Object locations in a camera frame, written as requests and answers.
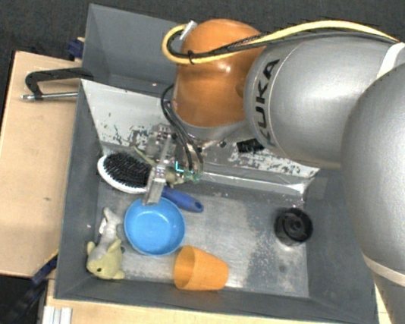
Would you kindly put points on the grey metal bin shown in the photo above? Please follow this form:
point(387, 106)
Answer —
point(235, 240)

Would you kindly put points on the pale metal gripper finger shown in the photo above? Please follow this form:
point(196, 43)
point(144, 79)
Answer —
point(150, 191)
point(159, 188)

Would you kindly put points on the black round cap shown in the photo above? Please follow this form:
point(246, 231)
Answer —
point(293, 226)

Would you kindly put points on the yellow-green plush toy animal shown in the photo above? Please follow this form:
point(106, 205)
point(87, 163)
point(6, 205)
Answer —
point(105, 260)

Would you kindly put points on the orange cup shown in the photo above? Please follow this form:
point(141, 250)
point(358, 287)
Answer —
point(203, 271)

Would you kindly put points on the pale cardboard board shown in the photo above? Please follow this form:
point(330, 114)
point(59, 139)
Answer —
point(27, 174)

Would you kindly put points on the blue bowl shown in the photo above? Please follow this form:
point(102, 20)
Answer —
point(155, 228)

